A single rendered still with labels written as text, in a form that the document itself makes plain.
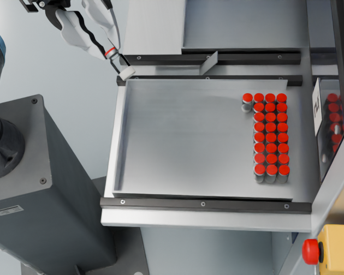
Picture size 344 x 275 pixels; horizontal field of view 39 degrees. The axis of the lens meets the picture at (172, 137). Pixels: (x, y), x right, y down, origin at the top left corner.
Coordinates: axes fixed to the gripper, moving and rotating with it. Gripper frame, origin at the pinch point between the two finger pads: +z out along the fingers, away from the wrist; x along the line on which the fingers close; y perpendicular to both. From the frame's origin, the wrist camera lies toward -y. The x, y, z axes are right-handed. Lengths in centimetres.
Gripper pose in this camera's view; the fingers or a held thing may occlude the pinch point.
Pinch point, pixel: (108, 46)
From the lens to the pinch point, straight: 70.9
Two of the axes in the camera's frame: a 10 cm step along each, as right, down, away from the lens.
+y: -2.8, 2.6, -9.2
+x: 7.6, -5.3, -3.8
